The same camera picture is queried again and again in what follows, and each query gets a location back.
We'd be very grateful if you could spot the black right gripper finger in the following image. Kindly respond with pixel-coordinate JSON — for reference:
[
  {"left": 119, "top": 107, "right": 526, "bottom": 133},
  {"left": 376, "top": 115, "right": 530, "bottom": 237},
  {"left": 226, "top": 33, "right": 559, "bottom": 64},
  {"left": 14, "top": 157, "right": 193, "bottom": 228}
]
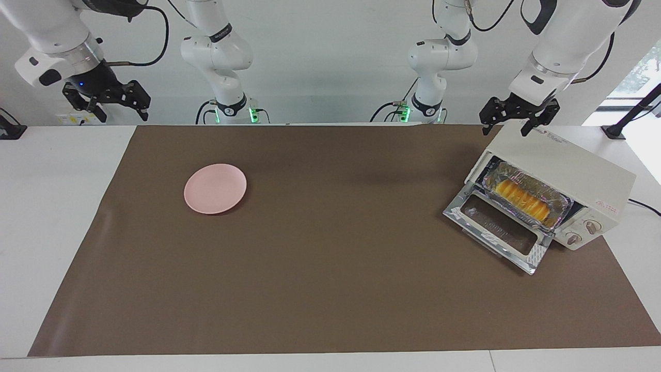
[
  {"left": 62, "top": 83, "right": 109, "bottom": 125},
  {"left": 115, "top": 79, "right": 152, "bottom": 123}
]

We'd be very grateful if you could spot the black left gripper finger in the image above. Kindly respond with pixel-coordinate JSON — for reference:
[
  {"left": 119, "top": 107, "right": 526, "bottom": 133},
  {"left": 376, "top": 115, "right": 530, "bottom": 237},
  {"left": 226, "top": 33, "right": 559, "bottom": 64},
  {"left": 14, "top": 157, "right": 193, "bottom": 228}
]
[
  {"left": 479, "top": 98, "right": 510, "bottom": 136},
  {"left": 521, "top": 101, "right": 561, "bottom": 138}
]

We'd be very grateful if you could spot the aluminium foil tray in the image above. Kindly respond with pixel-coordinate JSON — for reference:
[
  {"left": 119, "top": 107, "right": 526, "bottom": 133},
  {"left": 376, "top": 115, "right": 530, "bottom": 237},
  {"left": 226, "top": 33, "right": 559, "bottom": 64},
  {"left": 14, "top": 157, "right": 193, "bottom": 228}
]
[{"left": 482, "top": 160, "right": 574, "bottom": 231}]

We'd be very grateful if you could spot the yellow sliced bread loaf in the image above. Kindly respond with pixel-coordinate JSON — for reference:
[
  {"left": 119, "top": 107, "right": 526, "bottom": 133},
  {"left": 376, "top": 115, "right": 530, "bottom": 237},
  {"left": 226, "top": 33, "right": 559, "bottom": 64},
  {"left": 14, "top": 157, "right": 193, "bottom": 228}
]
[{"left": 493, "top": 177, "right": 550, "bottom": 219}]

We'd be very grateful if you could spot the cream toaster oven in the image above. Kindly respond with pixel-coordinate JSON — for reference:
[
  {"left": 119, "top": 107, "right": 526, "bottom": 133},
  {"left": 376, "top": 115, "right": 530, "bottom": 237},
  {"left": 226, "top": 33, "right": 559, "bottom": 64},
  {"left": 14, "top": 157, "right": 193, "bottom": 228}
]
[{"left": 465, "top": 115, "right": 637, "bottom": 252}]

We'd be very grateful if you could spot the silver glass oven door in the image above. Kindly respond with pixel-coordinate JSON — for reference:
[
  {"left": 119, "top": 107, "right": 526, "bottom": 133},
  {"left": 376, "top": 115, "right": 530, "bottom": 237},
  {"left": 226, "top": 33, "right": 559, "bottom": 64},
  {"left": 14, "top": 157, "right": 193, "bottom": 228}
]
[{"left": 443, "top": 182, "right": 553, "bottom": 275}]

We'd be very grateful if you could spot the black table clamp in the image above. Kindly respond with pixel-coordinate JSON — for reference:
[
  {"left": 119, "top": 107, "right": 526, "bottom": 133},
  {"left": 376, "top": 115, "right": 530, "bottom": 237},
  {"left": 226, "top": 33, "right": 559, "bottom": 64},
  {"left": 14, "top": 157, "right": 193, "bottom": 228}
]
[{"left": 0, "top": 107, "right": 27, "bottom": 140}]

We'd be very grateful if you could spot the bright window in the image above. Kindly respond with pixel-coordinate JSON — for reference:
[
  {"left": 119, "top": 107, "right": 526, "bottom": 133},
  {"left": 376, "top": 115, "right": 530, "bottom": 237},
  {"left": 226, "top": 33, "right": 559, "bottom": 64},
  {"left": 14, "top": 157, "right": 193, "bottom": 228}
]
[{"left": 607, "top": 39, "right": 661, "bottom": 101}]

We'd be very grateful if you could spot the pink round plate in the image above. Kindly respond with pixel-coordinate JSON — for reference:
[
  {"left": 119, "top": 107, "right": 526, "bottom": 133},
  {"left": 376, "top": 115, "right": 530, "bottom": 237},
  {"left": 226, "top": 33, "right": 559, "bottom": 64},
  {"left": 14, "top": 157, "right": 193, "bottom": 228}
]
[{"left": 183, "top": 163, "right": 247, "bottom": 215}]

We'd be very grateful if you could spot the brown table mat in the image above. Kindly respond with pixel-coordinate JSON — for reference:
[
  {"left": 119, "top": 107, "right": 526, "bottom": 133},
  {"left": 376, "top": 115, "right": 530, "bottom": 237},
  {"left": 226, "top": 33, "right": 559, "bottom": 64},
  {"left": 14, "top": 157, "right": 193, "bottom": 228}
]
[{"left": 27, "top": 124, "right": 661, "bottom": 358}]

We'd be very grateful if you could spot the white wall outlet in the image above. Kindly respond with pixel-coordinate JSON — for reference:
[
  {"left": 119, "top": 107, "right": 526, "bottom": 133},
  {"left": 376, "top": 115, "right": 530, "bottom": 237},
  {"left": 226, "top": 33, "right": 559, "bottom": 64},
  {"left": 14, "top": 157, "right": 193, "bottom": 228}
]
[{"left": 56, "top": 110, "right": 104, "bottom": 126}]

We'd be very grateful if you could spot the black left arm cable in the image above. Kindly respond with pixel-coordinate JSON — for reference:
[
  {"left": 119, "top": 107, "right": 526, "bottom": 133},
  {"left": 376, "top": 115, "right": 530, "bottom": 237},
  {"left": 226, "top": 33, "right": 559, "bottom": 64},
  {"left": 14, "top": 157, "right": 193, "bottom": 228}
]
[{"left": 570, "top": 31, "right": 616, "bottom": 84}]

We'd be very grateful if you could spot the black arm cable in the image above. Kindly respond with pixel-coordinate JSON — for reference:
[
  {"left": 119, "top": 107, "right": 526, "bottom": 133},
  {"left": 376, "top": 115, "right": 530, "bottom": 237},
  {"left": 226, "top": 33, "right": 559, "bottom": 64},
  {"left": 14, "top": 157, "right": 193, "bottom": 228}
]
[
  {"left": 106, "top": 4, "right": 170, "bottom": 68},
  {"left": 570, "top": 31, "right": 616, "bottom": 84}
]

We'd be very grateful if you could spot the black right base cable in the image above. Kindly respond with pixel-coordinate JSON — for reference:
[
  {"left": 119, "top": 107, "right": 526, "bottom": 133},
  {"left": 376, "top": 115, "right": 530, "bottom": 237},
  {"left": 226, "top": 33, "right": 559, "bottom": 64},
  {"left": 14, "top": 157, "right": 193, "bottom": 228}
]
[{"left": 195, "top": 100, "right": 216, "bottom": 125}]

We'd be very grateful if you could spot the black base cable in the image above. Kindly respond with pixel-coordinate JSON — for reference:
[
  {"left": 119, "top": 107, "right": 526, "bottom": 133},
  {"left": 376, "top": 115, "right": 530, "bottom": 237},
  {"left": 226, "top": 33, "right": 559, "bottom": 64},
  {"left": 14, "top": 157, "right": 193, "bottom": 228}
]
[
  {"left": 195, "top": 100, "right": 216, "bottom": 125},
  {"left": 369, "top": 77, "right": 420, "bottom": 123}
]

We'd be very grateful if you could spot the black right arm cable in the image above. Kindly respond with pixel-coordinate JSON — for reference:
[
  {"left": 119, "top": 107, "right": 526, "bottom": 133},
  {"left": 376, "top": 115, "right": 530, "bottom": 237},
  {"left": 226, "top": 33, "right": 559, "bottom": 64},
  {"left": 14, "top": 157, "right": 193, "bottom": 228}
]
[{"left": 106, "top": 4, "right": 170, "bottom": 68}]

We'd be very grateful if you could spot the black camera stand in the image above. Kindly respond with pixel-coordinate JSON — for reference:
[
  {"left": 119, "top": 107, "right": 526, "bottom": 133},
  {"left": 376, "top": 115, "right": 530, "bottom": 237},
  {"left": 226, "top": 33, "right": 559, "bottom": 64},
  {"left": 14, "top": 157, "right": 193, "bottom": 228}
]
[{"left": 602, "top": 83, "right": 661, "bottom": 140}]

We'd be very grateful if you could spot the black left base cable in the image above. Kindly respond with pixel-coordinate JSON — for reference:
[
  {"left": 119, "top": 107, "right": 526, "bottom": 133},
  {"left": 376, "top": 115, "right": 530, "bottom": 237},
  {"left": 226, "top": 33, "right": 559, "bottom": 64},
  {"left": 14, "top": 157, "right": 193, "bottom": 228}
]
[{"left": 369, "top": 77, "right": 420, "bottom": 123}]

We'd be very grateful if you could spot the black oven power cable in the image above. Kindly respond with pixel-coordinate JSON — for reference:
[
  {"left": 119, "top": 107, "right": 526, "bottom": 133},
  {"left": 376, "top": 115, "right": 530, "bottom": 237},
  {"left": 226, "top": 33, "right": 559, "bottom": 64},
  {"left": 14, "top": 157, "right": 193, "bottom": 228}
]
[{"left": 627, "top": 198, "right": 661, "bottom": 218}]

